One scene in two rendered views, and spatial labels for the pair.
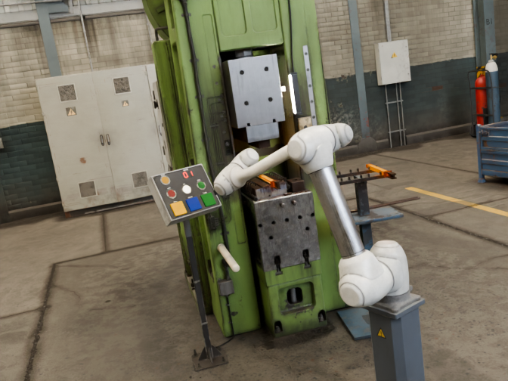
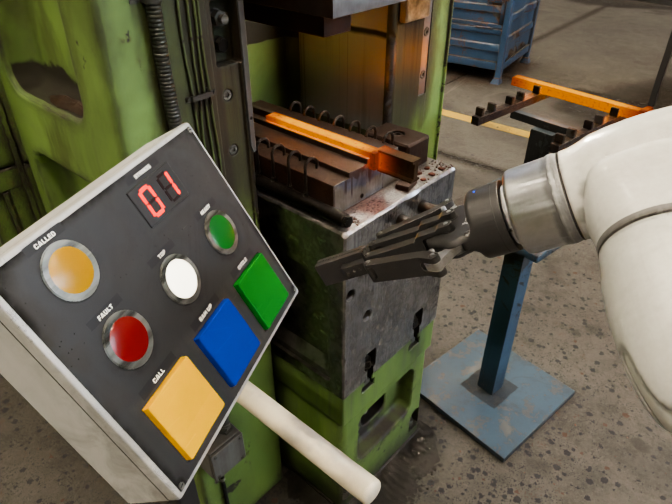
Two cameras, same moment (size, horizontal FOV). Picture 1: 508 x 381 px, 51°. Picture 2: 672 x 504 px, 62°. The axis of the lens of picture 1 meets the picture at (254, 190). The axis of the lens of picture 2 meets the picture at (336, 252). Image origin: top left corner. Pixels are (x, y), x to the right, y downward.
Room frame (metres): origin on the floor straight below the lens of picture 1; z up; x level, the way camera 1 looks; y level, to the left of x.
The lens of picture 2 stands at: (2.47, 0.52, 1.47)
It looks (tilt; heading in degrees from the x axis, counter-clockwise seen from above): 35 degrees down; 324
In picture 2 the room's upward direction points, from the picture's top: straight up
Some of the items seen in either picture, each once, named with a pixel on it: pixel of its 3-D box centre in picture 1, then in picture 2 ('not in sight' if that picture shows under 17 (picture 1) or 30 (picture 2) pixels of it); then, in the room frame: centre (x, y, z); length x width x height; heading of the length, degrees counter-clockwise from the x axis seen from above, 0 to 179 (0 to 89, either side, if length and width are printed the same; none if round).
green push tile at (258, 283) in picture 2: (208, 199); (260, 291); (3.00, 0.27, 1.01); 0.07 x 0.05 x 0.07; 128
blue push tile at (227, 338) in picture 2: (193, 204); (226, 342); (2.93, 0.35, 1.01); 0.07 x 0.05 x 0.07; 128
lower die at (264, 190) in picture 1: (262, 184); (292, 149); (3.44, -0.06, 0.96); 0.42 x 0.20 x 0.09; 13
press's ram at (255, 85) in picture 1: (255, 91); not in sight; (3.45, -0.10, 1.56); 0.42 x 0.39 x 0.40; 13
